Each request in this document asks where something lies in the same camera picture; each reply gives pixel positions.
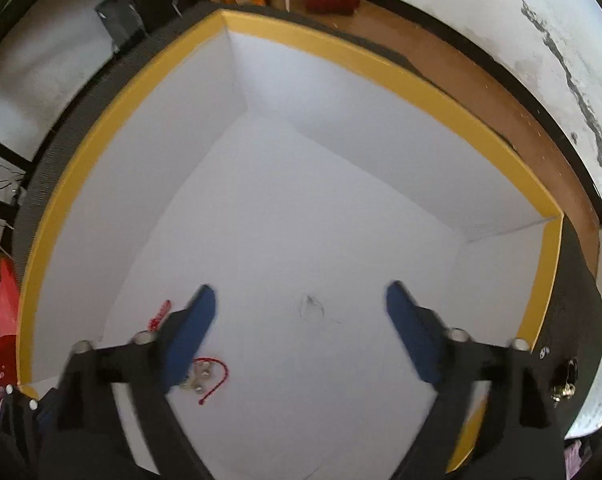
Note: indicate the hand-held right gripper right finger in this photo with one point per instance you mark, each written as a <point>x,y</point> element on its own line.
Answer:
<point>411,325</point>

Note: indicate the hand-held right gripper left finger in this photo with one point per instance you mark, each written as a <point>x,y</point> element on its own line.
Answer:
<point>191,330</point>

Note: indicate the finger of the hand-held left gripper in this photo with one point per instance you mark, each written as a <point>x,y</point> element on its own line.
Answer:
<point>23,415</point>

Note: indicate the red knot charm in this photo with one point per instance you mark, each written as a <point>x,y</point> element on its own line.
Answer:
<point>161,312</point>

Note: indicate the large yellow box white inside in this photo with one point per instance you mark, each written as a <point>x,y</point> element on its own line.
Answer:
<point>331,185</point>

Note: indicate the gold metal jewelry piece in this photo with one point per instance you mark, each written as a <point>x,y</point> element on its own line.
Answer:
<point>565,385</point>

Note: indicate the black embossed table mat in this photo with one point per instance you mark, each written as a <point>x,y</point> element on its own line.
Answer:
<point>581,320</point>

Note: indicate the white printed plastic bag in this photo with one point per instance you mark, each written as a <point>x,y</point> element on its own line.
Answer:
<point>596,400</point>

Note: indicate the pink cloth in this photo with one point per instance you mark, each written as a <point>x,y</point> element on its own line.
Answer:
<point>578,460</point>

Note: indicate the grey box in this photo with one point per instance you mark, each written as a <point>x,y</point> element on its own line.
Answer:
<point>118,22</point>

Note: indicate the red cloth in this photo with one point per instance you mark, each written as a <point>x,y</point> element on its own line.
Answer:
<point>331,1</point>

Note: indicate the black metal table frame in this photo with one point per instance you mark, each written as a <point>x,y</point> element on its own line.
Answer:
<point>6,152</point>

